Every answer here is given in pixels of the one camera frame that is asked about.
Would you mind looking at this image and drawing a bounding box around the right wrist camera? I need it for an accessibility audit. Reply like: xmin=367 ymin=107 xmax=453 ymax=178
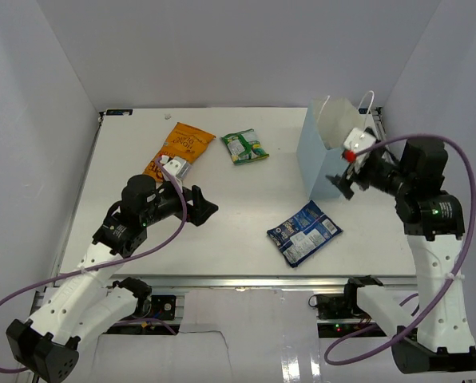
xmin=342 ymin=128 xmax=377 ymax=169

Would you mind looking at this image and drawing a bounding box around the black label sticker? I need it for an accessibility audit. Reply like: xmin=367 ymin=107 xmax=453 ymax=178
xmin=105 ymin=109 xmax=133 ymax=116

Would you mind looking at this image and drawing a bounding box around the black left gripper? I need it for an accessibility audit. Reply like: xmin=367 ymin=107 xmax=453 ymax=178
xmin=141 ymin=177 xmax=218 ymax=227

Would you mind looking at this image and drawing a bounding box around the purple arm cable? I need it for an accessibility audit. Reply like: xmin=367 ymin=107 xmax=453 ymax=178
xmin=324 ymin=133 xmax=476 ymax=365
xmin=0 ymin=156 xmax=190 ymax=373

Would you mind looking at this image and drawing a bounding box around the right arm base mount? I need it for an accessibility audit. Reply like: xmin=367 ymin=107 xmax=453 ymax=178
xmin=307 ymin=294 xmax=364 ymax=320

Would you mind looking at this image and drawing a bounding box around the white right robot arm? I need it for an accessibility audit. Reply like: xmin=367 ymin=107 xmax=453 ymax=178
xmin=331 ymin=132 xmax=476 ymax=374

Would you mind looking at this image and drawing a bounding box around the orange potato chips bag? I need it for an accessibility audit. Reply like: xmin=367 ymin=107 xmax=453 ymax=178
xmin=143 ymin=122 xmax=216 ymax=182

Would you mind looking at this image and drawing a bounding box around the light blue paper bag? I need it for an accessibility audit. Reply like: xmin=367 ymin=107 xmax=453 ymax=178
xmin=296 ymin=91 xmax=375 ymax=199

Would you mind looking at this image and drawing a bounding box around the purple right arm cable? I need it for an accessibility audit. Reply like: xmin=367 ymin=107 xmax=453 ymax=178
xmin=324 ymin=133 xmax=476 ymax=365

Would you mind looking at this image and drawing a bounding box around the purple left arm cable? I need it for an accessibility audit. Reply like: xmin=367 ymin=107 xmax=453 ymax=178
xmin=0 ymin=156 xmax=190 ymax=373

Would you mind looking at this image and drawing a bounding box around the white front cardboard panel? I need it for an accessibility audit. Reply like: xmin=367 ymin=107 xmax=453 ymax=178
xmin=21 ymin=286 xmax=476 ymax=383

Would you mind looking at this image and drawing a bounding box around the green snack bag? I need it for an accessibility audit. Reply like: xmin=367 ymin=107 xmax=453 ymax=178
xmin=220 ymin=128 xmax=269 ymax=165

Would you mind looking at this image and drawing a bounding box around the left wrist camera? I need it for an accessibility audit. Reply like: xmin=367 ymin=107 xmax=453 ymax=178
xmin=159 ymin=155 xmax=192 ymax=181

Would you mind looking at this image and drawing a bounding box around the blue cookie bag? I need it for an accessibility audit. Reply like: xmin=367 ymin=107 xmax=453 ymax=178
xmin=267 ymin=200 xmax=343 ymax=268

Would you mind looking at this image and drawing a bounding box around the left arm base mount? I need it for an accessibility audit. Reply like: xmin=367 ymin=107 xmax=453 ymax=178
xmin=109 ymin=294 xmax=177 ymax=322

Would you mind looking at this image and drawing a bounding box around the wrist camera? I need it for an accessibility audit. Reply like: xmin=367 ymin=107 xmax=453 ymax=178
xmin=342 ymin=128 xmax=377 ymax=169
xmin=159 ymin=155 xmax=192 ymax=181

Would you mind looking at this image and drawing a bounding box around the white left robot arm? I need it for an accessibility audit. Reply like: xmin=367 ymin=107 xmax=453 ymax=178
xmin=6 ymin=175 xmax=218 ymax=382

